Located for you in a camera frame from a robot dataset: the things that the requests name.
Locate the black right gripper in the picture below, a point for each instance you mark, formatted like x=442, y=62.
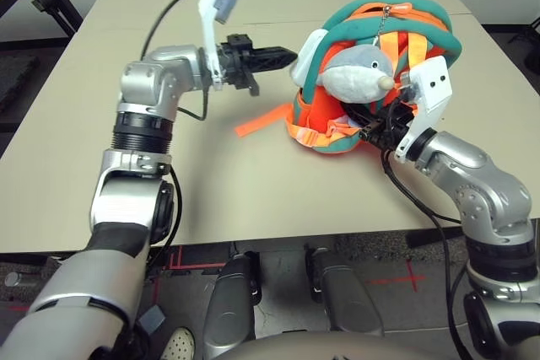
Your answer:
x=388, y=132

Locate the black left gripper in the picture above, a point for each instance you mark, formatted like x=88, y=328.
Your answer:
x=236, y=62

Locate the white rectangular Unitree box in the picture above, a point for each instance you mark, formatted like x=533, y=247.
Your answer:
x=306, y=56

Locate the grey white plush toy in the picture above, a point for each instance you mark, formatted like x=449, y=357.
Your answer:
x=350, y=77

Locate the orange teal backpack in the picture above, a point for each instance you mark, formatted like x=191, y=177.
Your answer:
x=320, y=111

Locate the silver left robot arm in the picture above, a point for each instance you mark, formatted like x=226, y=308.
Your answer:
x=143, y=77

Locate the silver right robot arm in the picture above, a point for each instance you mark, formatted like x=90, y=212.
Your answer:
x=468, y=166

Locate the grey robot right leg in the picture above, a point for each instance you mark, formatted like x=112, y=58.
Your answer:
x=346, y=297

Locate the grey robot leg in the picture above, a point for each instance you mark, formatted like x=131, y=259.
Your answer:
x=230, y=305
x=346, y=297

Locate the grey robot left leg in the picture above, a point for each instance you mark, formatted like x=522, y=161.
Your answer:
x=230, y=305

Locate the grey robot torso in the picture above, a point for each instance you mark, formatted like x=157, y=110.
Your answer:
x=337, y=349

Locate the dark foam floor mat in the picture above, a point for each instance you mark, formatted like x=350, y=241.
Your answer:
x=19, y=82

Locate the small grey square plate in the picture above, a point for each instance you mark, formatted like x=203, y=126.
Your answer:
x=152, y=318

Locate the white perforated shoe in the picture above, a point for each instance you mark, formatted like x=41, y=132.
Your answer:
x=181, y=343

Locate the grey metal cylinder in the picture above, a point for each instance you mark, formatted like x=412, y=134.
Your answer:
x=12, y=279

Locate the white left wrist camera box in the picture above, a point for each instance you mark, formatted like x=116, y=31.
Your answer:
x=209, y=39

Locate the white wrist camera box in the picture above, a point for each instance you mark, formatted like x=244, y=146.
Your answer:
x=209, y=39
x=430, y=86

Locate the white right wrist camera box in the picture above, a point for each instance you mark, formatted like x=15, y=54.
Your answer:
x=430, y=86

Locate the black table frame bar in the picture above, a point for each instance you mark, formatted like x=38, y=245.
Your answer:
x=25, y=258

